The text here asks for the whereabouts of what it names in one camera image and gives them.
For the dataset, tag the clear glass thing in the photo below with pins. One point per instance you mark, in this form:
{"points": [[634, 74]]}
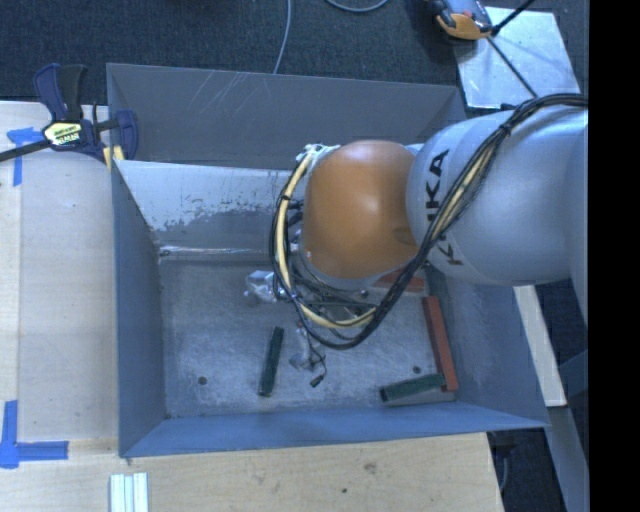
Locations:
{"points": [[260, 287]]}

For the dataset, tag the dark green flat block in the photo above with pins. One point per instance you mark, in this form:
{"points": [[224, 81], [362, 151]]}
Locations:
{"points": [[412, 387], [271, 362]]}

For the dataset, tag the red-brown flat block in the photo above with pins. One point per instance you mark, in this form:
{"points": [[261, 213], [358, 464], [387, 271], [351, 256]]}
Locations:
{"points": [[412, 284], [440, 342]]}

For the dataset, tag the grey metal bin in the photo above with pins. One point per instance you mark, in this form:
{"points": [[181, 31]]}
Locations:
{"points": [[210, 345]]}

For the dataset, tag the pale wood board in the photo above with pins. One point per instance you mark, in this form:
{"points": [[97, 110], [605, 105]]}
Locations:
{"points": [[65, 300]]}

